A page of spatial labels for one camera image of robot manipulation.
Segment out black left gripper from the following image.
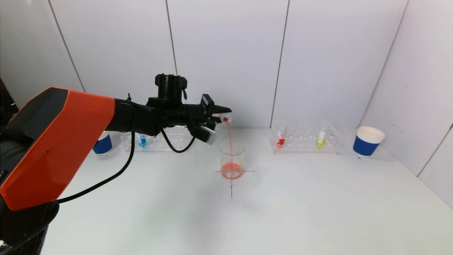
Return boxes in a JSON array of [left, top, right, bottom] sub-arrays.
[[182, 94, 232, 124]]

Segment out clear glass beaker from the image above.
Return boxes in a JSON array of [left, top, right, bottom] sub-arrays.
[[219, 140, 246, 180]]

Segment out red pigment test tube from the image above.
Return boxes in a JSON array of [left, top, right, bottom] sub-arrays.
[[276, 120, 289, 148]]

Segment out clear acrylic test tube rack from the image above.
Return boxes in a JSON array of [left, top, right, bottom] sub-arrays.
[[121, 125, 191, 153], [270, 125, 343, 154]]

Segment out yellow pigment test tube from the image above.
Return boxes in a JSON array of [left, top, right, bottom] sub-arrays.
[[316, 120, 331, 149]]

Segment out blue white paper cup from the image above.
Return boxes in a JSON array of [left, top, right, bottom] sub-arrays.
[[352, 126, 385, 158], [93, 131, 114, 157]]

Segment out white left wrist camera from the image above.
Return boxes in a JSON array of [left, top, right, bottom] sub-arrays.
[[193, 125, 217, 145]]

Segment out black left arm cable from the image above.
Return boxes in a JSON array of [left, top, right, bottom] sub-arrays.
[[57, 93, 197, 204]]

